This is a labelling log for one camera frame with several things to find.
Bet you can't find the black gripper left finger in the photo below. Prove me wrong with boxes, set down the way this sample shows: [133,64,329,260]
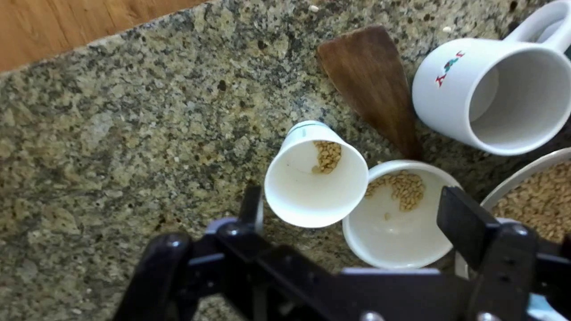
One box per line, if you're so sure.
[112,184,265,321]

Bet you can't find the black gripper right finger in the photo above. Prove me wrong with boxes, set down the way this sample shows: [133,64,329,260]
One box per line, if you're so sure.
[435,186,571,321]

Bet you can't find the green striped white paper cup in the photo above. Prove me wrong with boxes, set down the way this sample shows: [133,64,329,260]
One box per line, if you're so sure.
[261,118,370,230]

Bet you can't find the tan grains in bowl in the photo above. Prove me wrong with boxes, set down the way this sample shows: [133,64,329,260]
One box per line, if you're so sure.
[490,161,571,244]

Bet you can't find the silver metal bowl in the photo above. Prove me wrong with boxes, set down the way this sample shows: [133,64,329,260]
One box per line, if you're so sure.
[476,146,571,246]

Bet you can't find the tan grains in plain cup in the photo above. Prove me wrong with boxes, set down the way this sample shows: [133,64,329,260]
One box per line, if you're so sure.
[363,170,427,214]

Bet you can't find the tan grains in striped cup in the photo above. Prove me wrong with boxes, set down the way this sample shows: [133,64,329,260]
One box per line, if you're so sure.
[310,139,344,177]

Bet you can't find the large white printed mug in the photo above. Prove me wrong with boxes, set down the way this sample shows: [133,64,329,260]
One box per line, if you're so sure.
[410,0,571,159]

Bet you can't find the dark wooden spatula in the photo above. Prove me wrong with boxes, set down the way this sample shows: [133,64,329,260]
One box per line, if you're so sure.
[313,23,426,162]

